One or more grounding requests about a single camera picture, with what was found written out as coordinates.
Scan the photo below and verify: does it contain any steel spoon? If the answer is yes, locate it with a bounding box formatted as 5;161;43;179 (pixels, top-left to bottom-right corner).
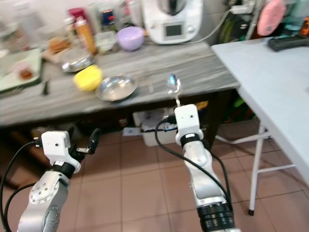
166;73;183;108

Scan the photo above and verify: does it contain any white storage box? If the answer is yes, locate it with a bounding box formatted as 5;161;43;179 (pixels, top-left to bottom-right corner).
132;108;176;146

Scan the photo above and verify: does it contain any yellow plastic bowl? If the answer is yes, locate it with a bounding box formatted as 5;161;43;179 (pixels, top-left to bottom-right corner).
73;64;104;92

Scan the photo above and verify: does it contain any shallow steel bowl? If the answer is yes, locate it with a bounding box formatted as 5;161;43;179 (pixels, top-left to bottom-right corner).
96;74;139;102
60;50;94;73

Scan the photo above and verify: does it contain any grey wood grain counter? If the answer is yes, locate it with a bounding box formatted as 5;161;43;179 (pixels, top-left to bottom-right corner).
0;40;240;129

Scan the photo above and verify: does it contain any small jar with red paste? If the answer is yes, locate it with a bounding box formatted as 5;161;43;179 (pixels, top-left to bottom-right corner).
18;61;36;81

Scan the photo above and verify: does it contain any pale green tray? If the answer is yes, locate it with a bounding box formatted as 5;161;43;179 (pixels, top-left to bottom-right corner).
0;47;43;93

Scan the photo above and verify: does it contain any brown bread bun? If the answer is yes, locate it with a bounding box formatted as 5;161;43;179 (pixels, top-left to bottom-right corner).
48;37;71;54

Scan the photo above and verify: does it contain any purple plastic bowl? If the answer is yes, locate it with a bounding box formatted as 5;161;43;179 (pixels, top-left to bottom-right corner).
116;26;146;52

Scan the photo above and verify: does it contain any clear plastic container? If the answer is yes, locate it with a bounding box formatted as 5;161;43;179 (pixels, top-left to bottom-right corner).
96;31;118;53

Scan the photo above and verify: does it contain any orange sauce bottle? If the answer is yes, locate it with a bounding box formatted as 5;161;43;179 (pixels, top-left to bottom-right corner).
75;16;97;54

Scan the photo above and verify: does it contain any white kitchen cooking machine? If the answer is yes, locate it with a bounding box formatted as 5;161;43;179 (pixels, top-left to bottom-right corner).
142;0;204;45

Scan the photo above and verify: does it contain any white folding table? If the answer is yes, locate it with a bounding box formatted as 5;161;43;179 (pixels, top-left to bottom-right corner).
211;37;309;216

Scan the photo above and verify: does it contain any red lidded jar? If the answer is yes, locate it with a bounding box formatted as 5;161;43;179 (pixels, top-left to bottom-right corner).
68;7;88;29

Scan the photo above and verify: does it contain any dark blue jar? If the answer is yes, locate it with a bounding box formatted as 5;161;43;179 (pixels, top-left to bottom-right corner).
101;8;117;31

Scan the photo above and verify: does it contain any black flat device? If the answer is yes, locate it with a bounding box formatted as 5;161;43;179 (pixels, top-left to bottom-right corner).
267;35;309;52

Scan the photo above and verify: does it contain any pink oval object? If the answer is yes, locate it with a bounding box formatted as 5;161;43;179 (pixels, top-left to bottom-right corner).
256;0;287;37

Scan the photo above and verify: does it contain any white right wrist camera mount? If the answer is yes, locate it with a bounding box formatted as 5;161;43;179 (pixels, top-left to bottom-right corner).
174;103;204;139

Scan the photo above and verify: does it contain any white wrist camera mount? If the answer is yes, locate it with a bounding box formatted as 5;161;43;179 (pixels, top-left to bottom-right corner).
174;103;204;139
41;130;70;160

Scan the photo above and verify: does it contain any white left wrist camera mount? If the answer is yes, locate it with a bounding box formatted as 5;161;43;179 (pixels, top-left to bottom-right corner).
41;130;70;160

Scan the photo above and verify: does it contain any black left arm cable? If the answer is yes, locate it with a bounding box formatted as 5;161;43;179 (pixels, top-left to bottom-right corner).
0;139;43;232

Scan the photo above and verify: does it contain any white power cord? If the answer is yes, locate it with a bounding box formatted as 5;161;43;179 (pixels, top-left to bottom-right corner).
202;8;233;44

